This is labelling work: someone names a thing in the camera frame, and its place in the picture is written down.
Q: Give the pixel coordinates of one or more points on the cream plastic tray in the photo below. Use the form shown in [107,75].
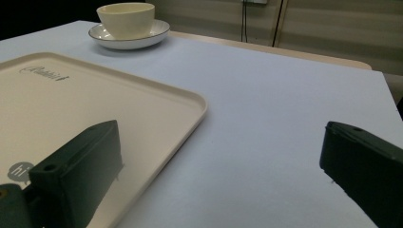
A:
[95,107]

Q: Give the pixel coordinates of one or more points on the white saucer with dark rim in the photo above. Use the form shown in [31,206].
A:
[158,31]

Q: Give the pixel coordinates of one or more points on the light blue table mat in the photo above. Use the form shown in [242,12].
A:
[253,126]

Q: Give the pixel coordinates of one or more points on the cream cup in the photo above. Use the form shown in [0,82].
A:
[126,19]

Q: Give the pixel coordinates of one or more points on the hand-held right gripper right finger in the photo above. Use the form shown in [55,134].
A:
[364,164]

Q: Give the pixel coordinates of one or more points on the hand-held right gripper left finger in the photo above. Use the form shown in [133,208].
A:
[76,171]

